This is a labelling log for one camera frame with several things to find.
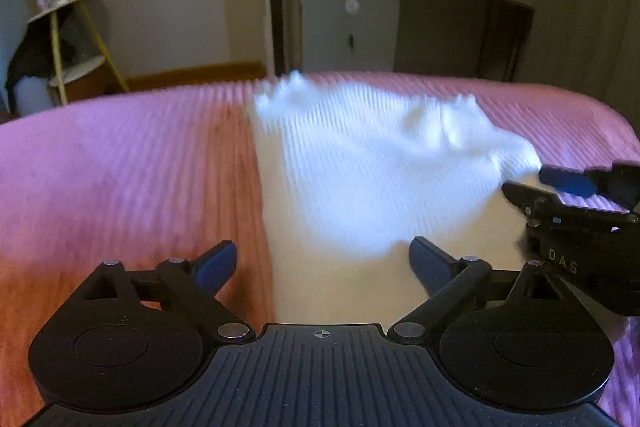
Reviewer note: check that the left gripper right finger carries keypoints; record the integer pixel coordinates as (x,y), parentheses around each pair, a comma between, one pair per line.
(452,286)

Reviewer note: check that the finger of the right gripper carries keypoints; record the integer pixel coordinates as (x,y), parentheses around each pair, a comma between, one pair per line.
(573,182)

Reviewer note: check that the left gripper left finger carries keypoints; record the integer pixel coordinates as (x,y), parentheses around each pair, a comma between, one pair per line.
(192,287)

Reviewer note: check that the white ribbed knit sweater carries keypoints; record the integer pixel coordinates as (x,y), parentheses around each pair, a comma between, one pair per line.
(353,170)

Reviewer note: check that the yellow tripod side table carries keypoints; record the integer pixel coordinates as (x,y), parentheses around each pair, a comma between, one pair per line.
(82,66)

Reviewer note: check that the grey bedside cabinet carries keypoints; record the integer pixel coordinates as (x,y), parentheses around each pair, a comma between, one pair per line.
(348,35)

